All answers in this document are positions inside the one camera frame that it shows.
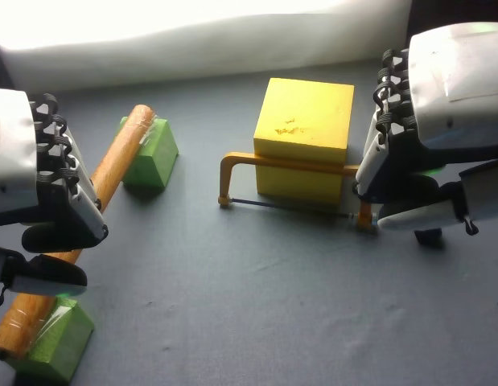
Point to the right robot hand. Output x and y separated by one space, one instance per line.
449 88

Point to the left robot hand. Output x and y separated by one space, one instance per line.
15 161

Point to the wooden rod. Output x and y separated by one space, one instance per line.
120 149

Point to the yellow toy hacksaw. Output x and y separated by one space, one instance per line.
272 160

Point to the green wooden block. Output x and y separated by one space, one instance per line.
154 161
59 346

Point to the yellow wooden block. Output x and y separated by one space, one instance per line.
305 116

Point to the white backdrop cloth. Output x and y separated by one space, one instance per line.
192 44

